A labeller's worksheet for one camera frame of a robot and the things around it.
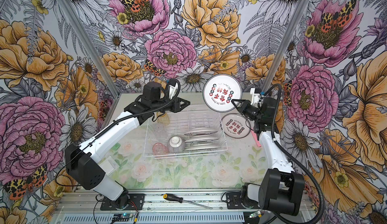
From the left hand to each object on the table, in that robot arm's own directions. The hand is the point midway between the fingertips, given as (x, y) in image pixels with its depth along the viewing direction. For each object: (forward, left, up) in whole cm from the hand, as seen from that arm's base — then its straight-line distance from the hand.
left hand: (187, 107), depth 75 cm
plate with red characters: (+8, -31, -29) cm, 43 cm away
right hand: (+2, -22, 0) cm, 22 cm away
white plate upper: (-6, -6, -13) cm, 16 cm away
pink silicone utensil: (-2, -42, -29) cm, 51 cm away
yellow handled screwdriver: (-35, +4, -28) cm, 45 cm away
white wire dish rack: (+13, -2, -27) cm, 30 cm away
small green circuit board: (-41, +31, -30) cm, 60 cm away
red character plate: (+8, -16, +3) cm, 19 cm away
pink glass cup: (-13, +15, -19) cm, 28 cm away
